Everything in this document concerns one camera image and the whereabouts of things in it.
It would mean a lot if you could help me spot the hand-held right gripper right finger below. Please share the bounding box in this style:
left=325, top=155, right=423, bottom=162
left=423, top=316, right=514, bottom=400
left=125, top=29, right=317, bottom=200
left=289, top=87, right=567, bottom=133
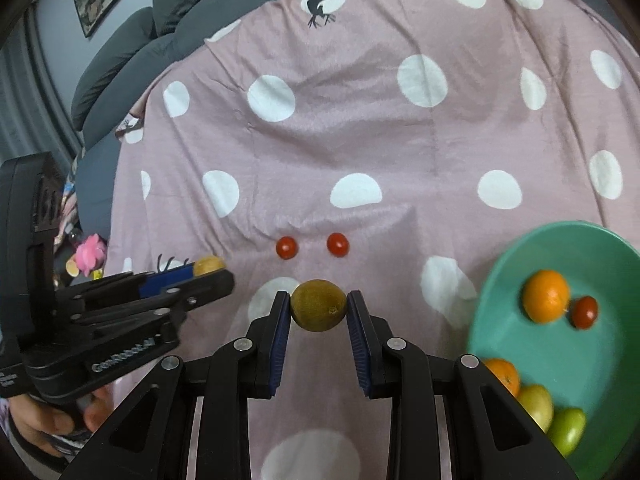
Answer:
left=346, top=290, right=581, bottom=480

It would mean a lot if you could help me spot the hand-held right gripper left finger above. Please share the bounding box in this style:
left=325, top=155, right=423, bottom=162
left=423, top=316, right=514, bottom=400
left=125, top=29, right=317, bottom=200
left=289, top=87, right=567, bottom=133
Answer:
left=60, top=290, right=293, bottom=480

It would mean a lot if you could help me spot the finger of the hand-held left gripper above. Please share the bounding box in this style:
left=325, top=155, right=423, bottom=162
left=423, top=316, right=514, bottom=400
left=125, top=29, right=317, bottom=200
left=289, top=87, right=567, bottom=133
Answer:
left=102, top=266, right=196, bottom=297
left=55, top=270, right=236, bottom=331

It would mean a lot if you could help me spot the small yellow round fruit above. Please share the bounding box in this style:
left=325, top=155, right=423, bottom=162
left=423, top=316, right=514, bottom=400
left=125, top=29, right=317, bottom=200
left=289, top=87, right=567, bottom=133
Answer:
left=194, top=256, right=226, bottom=277

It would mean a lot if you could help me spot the small brown round fruit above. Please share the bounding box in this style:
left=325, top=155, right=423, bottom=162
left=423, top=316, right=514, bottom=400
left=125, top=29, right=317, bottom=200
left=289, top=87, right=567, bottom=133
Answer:
left=291, top=280, right=347, bottom=333

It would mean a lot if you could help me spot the orange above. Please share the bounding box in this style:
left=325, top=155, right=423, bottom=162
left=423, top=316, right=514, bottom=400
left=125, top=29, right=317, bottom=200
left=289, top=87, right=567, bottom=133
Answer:
left=522, top=270, right=571, bottom=323
left=482, top=358, right=522, bottom=398

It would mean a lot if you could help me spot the yellow-green round fruit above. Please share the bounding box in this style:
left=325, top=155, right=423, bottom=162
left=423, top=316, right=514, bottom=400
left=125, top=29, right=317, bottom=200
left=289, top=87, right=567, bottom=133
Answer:
left=516, top=384, right=555, bottom=433

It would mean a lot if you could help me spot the green round fruit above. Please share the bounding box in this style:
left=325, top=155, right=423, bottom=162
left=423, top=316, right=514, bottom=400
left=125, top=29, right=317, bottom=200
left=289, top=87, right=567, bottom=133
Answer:
left=547, top=407, right=587, bottom=458

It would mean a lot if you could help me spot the green plastic bowl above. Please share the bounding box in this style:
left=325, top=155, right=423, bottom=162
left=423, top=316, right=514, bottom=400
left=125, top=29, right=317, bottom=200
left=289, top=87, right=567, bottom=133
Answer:
left=465, top=220, right=640, bottom=480

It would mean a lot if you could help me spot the person's left hand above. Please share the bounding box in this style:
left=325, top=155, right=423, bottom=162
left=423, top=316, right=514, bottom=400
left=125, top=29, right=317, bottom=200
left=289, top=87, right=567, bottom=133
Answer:
left=7, top=385, right=116, bottom=461

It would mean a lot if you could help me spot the pink plush toy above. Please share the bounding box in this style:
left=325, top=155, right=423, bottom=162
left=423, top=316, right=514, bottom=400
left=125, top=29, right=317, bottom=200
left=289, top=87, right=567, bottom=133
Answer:
left=75, top=234, right=108, bottom=276

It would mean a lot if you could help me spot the colourful cloth pile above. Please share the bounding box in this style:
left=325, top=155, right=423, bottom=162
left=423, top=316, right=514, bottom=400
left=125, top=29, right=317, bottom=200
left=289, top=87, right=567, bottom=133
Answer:
left=52, top=180, right=80, bottom=251

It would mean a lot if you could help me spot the grey curtain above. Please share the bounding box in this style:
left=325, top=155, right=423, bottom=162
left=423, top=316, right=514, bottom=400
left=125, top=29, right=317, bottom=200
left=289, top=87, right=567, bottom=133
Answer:
left=0, top=5, right=81, bottom=171

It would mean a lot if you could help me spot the pink polka dot blanket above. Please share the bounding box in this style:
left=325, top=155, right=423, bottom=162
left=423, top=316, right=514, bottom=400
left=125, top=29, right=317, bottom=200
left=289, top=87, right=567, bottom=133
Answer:
left=102, top=0, right=640, bottom=480

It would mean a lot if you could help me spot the grey sofa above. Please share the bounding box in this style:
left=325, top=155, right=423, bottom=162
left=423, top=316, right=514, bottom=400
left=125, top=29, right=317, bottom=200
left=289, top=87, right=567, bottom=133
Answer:
left=70, top=0, right=391, bottom=241

